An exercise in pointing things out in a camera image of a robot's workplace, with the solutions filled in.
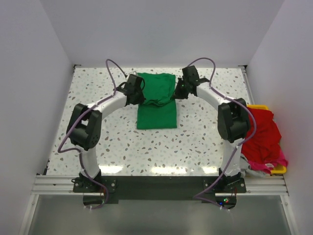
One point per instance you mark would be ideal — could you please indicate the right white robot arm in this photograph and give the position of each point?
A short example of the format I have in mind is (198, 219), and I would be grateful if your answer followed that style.
(233, 121)

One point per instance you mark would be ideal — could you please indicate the green t shirt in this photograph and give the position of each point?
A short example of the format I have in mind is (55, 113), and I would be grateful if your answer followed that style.
(159, 110)

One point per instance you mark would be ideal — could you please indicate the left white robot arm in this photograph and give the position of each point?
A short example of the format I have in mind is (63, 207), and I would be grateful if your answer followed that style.
(85, 125)

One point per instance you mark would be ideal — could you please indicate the white grey t shirt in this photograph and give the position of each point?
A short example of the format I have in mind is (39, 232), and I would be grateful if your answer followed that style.
(246, 169)

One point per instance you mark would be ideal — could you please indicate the yellow plastic bin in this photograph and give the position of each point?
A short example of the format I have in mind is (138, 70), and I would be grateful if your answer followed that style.
(263, 107)

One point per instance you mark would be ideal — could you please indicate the aluminium frame rail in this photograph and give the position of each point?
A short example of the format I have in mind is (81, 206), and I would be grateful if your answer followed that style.
(62, 185)

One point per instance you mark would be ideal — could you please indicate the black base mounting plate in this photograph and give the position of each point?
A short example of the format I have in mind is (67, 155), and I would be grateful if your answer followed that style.
(113, 189)

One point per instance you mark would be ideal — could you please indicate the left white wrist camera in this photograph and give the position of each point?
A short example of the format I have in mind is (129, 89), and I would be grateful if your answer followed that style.
(132, 72)

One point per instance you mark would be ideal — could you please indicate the red t shirt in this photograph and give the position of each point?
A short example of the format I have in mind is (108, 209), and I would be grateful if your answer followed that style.
(263, 147)

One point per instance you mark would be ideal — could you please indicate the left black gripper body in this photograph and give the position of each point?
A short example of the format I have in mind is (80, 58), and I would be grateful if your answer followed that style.
(139, 98)

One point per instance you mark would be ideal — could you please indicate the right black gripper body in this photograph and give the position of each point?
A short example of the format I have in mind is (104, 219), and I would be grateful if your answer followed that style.
(181, 91)

